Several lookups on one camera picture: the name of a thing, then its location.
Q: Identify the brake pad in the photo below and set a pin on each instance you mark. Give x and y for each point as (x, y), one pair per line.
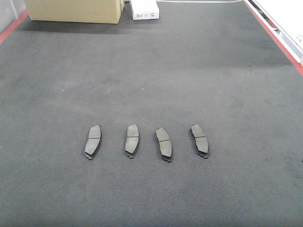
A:
(165, 146)
(132, 140)
(200, 141)
(93, 142)

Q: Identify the white machine beside conveyor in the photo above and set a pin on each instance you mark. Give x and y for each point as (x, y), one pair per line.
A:
(287, 15)

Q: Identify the white carton box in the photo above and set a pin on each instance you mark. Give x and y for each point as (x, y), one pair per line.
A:
(144, 9)

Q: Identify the cardboard box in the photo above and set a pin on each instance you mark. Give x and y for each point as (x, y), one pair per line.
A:
(85, 11)

